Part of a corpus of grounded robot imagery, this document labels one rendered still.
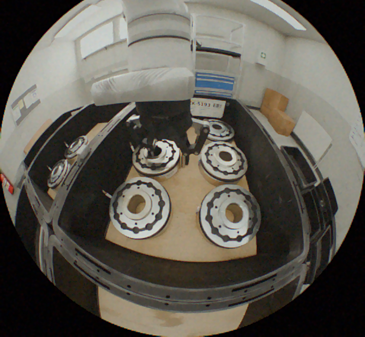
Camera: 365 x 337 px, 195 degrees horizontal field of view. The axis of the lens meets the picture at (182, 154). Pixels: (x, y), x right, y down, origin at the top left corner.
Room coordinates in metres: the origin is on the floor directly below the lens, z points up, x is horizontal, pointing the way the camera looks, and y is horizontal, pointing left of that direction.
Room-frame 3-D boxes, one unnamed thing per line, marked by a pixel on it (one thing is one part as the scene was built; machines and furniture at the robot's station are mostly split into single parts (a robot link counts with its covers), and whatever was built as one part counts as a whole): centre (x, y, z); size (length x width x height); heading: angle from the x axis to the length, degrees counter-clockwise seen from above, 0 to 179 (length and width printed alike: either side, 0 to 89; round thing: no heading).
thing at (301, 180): (0.29, -0.95, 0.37); 0.40 x 0.30 x 0.45; 179
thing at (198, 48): (2.25, -0.44, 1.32); 1.20 x 0.45 x 0.06; 89
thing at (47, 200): (0.17, 0.29, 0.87); 0.40 x 0.30 x 0.11; 174
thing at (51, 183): (0.07, 0.37, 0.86); 0.10 x 0.10 x 0.01
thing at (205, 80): (2.02, -0.59, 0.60); 0.72 x 0.03 x 0.56; 89
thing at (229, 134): (0.24, -0.10, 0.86); 0.10 x 0.10 x 0.01
